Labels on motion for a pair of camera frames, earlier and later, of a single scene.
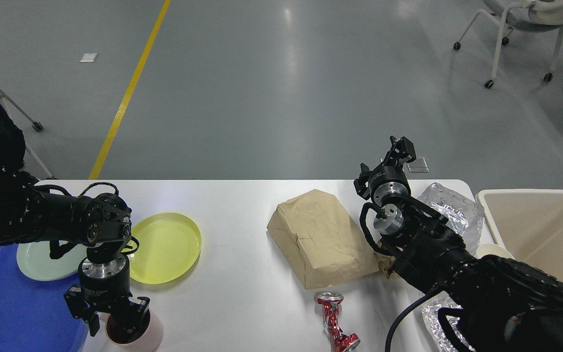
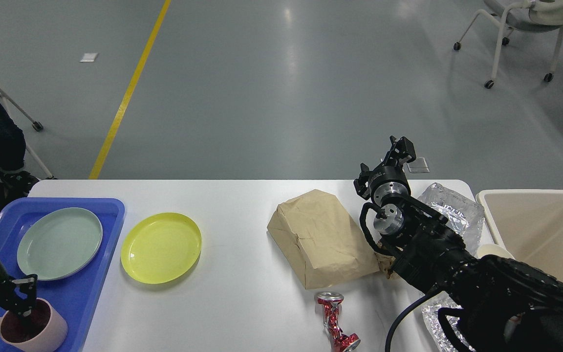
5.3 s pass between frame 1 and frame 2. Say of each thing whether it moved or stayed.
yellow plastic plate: stayed
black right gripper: stayed
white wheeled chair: stayed
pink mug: moved
